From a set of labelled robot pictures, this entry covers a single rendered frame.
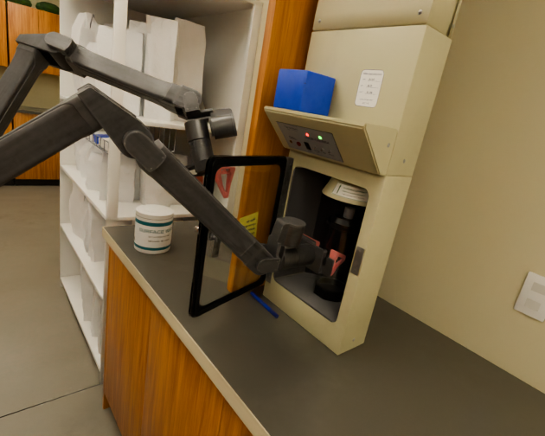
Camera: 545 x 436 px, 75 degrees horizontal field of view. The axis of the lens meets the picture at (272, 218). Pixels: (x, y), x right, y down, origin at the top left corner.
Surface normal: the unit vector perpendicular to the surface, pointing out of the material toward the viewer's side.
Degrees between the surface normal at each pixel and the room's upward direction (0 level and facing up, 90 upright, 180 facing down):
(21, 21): 90
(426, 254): 90
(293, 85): 90
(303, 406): 0
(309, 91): 90
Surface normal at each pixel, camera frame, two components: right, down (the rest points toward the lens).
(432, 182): -0.77, 0.06
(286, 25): 0.62, 0.33
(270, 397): 0.17, -0.94
